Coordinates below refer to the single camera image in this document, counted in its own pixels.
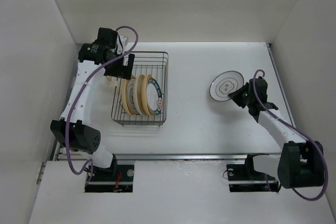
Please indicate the yellow plate left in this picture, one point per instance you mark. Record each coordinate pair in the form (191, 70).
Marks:
(124, 97)

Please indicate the grey wire dish rack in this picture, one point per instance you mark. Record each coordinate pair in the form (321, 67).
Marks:
(155, 63)

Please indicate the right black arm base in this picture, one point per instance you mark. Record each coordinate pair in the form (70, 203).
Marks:
(243, 178)

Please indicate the aluminium table rail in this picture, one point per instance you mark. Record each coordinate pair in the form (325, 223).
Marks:
(196, 126)

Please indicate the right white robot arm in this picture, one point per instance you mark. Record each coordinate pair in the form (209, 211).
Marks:
(300, 163)

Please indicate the plate with teal lettered band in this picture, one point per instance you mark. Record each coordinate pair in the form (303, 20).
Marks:
(155, 98)

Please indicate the yellow plate right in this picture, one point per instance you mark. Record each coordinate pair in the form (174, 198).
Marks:
(144, 95)

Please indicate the white plate green rim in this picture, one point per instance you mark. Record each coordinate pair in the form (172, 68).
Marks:
(224, 84)

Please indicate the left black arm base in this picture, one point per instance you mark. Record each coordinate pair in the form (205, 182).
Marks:
(118, 178)

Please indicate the yellow plate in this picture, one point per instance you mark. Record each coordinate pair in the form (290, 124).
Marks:
(144, 95)
(124, 97)

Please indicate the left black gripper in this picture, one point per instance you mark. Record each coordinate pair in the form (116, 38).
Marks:
(123, 71)

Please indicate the cream white plate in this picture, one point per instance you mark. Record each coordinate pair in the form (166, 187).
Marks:
(137, 95)

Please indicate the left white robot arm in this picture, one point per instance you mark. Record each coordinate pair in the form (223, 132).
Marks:
(105, 57)

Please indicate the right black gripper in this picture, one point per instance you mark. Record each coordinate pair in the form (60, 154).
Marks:
(235, 96)

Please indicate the white plate green pattern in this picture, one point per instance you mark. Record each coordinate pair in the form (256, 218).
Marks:
(130, 98)

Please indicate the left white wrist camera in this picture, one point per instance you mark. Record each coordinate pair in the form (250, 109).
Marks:
(122, 42)

